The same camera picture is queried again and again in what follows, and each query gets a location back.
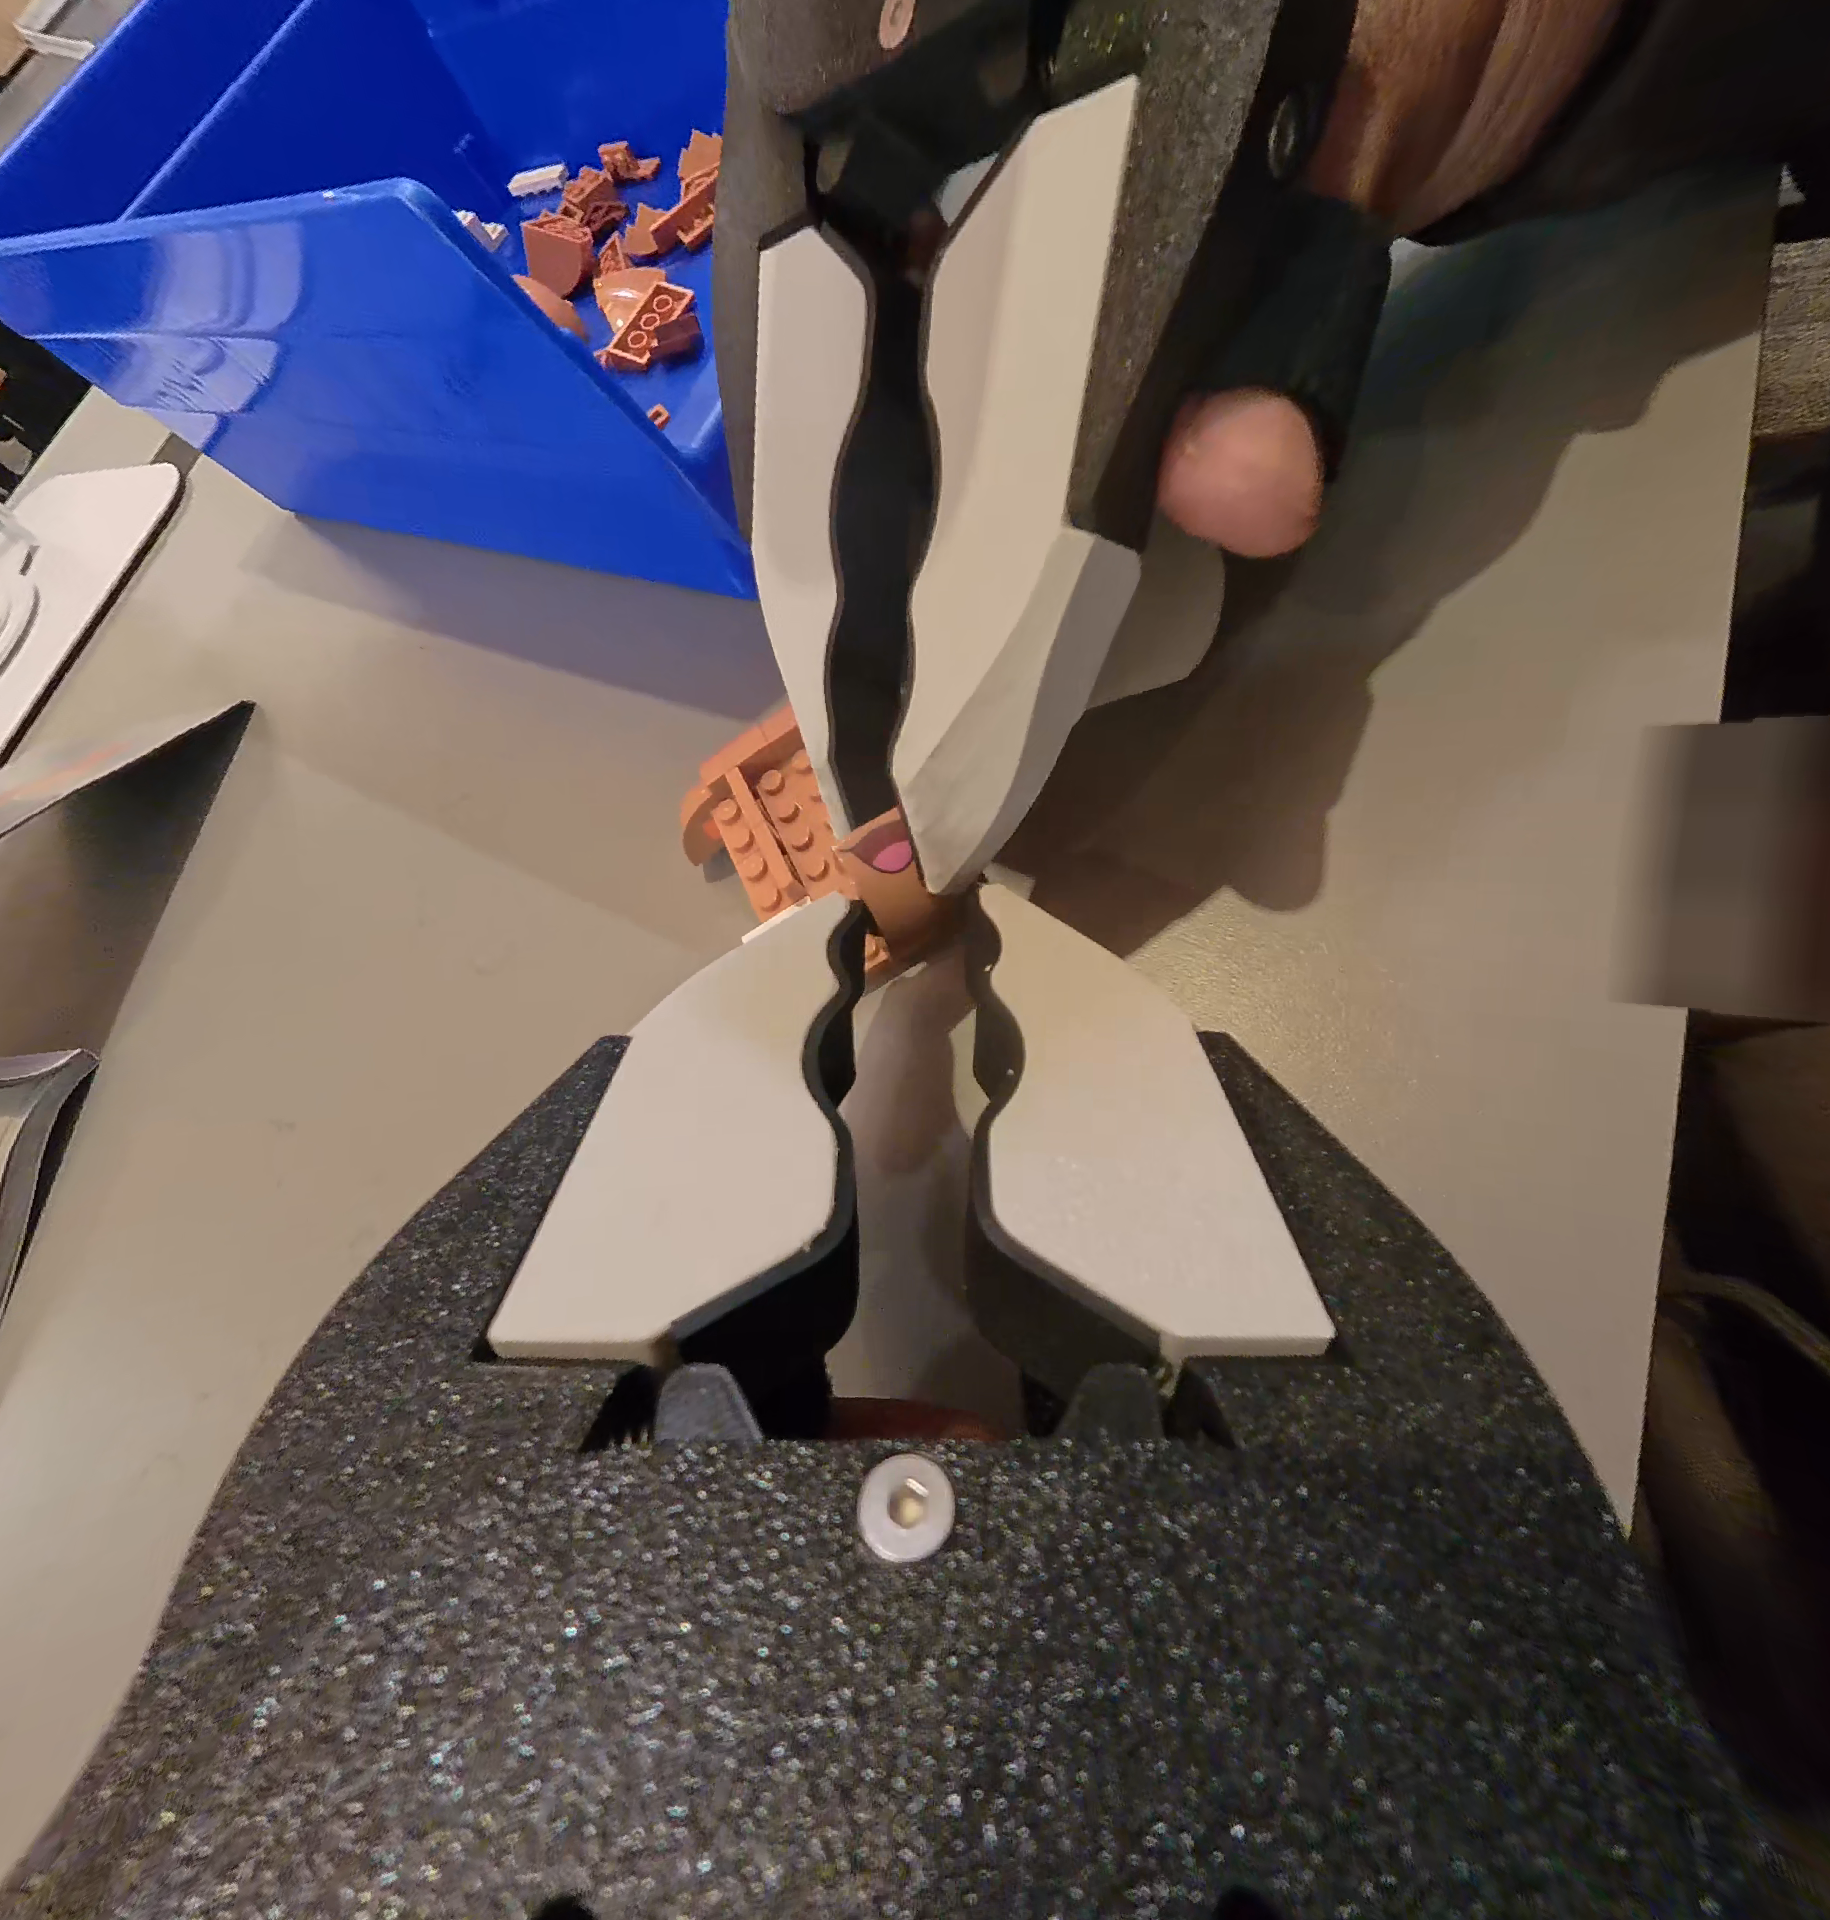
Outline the lego instruction booklet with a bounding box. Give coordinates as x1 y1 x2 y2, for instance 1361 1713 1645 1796
0 704 256 1412

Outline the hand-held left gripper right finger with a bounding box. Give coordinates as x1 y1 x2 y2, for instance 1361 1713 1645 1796
961 883 1336 1369

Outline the brown lego assembly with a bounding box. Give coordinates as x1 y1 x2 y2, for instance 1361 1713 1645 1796
679 707 858 945

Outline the blue plastic bin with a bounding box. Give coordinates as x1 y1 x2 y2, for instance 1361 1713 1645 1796
0 0 759 603

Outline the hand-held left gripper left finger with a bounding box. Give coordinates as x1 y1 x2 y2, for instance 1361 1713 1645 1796
486 900 872 1373

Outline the brown lego face piece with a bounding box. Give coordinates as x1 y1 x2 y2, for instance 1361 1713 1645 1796
839 808 979 980

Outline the person's right hand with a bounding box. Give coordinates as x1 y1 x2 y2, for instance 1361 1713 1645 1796
1159 0 1629 560

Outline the pile of brown lego pieces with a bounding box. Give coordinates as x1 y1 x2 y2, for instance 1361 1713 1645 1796
456 126 728 429

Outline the person's right forearm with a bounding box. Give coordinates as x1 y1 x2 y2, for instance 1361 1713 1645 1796
1394 0 1830 249

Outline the white lamp stand base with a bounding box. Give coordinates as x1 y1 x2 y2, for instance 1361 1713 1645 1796
0 463 183 798

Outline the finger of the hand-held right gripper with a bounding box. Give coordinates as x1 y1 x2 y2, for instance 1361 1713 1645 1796
885 76 1143 899
751 210 916 842

